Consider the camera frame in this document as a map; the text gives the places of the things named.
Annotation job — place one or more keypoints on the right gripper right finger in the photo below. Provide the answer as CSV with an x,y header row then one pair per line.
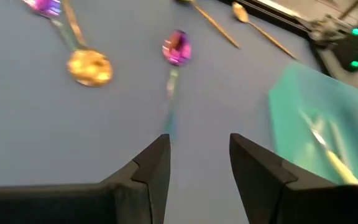
x,y
275,202

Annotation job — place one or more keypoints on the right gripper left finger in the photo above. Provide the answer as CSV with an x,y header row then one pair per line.
x,y
73,205

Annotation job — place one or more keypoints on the gold spoon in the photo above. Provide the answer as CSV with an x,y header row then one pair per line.
x,y
216,25
240,13
89,68

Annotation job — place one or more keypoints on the iridescent rainbow spoon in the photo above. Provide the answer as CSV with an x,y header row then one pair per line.
x,y
43,6
176,48

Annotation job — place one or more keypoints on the green plastic bin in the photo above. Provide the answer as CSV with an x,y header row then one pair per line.
x,y
291,124

